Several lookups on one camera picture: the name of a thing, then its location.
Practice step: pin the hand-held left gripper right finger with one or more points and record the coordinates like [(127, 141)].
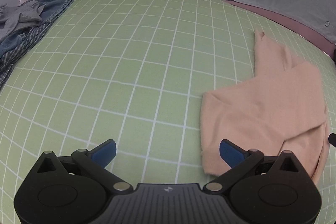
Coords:
[(231, 153)]

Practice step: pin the beige long-sleeve shirt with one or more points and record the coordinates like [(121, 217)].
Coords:
[(262, 108)]

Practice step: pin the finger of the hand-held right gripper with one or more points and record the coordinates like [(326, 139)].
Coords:
[(332, 139)]

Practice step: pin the pink edge strip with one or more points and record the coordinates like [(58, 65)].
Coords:
[(288, 16)]

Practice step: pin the green grid mat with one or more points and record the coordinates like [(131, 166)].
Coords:
[(131, 69)]

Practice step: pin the blue denim garment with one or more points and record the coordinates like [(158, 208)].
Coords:
[(55, 6)]

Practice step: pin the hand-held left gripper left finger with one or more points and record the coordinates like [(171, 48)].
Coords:
[(105, 152)]

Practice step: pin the blue plaid shirt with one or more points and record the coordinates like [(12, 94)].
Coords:
[(29, 37)]

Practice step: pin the grey sweatshirt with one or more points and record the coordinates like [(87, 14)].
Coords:
[(23, 14)]

